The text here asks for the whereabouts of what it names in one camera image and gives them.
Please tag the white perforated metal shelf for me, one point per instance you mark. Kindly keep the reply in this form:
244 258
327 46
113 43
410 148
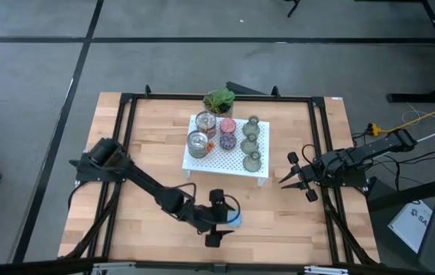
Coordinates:
224 164

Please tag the blue patterned candle tin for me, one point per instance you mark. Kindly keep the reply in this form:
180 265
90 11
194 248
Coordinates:
236 220

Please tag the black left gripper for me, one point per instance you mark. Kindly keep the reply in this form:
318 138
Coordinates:
205 217

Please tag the black desk leg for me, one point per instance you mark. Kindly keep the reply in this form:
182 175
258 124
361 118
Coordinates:
423 97

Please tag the black angled bracket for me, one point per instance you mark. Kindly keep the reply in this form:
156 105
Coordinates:
245 89

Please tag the green potted plant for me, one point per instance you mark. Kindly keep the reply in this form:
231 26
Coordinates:
219 100

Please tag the orange candle can with tag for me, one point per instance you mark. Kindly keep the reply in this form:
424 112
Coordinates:
205 122

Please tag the black metal table frame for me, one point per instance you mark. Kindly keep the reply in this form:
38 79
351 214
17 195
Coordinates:
318 126

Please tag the green ribbed glass vase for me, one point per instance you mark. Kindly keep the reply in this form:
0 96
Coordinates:
249 145
252 162
251 128

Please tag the pink floral candle tin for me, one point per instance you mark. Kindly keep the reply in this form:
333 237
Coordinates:
228 125

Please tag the black tripod leg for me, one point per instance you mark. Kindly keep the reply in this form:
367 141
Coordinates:
293 7

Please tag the silver tin can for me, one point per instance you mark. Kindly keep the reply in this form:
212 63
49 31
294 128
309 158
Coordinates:
197 144

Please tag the white printed paper manual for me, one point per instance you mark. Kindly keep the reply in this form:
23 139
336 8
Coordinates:
410 225

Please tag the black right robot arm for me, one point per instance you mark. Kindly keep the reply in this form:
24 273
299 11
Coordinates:
366 153

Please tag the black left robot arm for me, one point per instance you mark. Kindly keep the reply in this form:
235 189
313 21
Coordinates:
140 179

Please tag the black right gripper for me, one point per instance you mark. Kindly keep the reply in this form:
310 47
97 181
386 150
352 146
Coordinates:
310 173

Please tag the dark red-white patterned candle tin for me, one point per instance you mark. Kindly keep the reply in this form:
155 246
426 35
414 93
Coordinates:
228 141

